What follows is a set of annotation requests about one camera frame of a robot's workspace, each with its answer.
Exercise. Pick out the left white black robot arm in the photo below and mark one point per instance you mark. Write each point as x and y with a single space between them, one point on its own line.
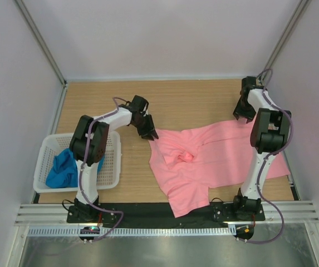
88 145

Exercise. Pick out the white slotted cable duct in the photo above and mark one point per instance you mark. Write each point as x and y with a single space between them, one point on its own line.
92 231

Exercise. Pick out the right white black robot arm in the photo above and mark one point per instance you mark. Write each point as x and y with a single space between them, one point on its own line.
269 136

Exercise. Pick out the left aluminium frame post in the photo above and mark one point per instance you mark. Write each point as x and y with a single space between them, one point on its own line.
40 40

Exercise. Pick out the aluminium front rail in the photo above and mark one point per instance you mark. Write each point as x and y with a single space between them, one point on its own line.
55 214

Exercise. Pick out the blue t shirt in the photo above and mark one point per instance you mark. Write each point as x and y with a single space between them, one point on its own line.
64 172

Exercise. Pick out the white perforated plastic basket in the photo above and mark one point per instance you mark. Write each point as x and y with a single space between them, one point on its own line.
53 145

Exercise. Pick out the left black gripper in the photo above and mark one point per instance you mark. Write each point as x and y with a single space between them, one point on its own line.
150 131

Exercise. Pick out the aluminium frame post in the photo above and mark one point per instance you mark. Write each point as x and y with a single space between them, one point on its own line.
40 40
288 31

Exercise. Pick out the right aluminium frame post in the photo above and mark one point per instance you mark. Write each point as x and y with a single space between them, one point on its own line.
288 31

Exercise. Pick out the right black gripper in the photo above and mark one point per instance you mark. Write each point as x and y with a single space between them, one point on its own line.
237 111

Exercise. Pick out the pink t shirt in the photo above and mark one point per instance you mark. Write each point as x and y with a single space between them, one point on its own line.
187 163

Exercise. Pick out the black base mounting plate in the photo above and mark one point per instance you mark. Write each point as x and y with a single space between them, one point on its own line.
160 216

